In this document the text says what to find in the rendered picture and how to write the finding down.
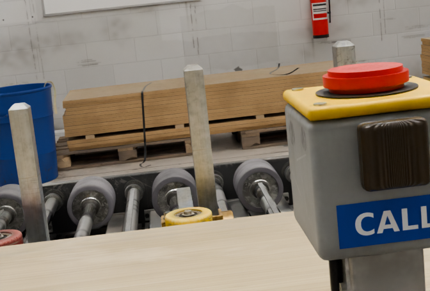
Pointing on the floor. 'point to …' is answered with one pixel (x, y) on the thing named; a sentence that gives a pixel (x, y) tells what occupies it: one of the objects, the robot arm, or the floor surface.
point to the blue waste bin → (43, 118)
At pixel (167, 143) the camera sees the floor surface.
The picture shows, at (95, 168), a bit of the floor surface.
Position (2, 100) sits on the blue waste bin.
